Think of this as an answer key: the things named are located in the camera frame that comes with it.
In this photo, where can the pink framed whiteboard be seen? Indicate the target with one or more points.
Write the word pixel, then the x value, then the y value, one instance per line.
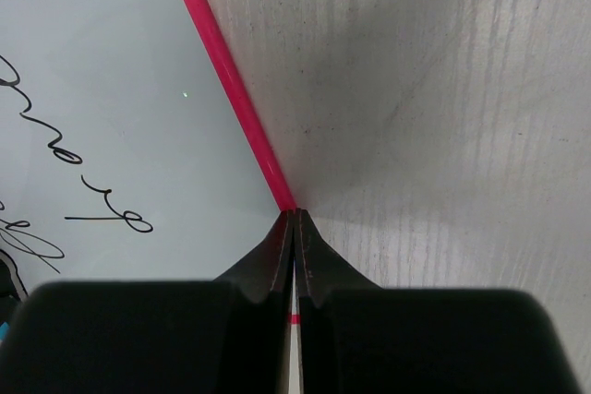
pixel 121 156

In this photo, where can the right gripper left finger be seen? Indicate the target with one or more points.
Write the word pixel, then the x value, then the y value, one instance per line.
pixel 227 335

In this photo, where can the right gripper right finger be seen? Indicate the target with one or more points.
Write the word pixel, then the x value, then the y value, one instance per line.
pixel 357 337

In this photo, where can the blue bone-shaped eraser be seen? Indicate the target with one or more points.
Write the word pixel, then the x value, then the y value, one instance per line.
pixel 3 330

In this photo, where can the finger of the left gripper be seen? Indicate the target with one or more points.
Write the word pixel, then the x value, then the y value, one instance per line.
pixel 12 290

